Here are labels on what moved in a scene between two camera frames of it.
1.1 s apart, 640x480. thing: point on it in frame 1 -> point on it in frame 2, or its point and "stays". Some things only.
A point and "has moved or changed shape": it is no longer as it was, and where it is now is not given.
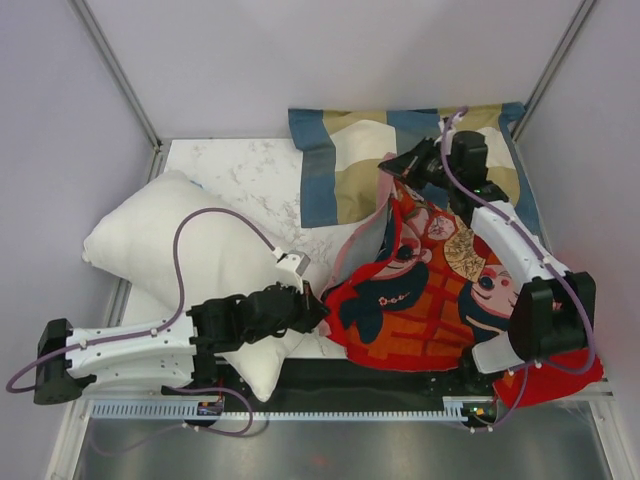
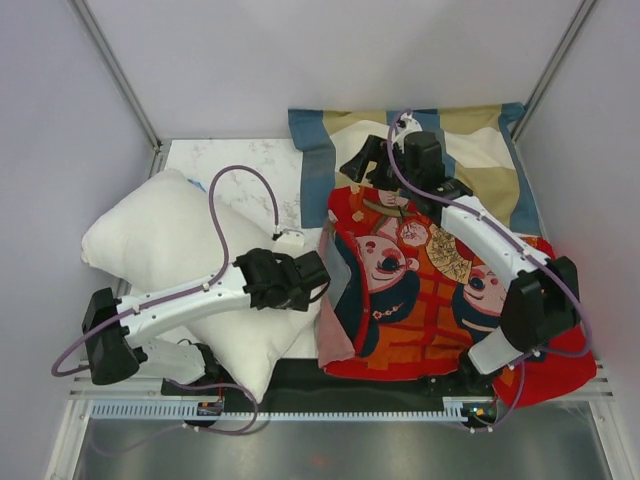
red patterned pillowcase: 416,288 has moved or changed shape
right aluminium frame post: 561,47 stays
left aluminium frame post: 119,76 stays
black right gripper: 412,162 -> 377,150
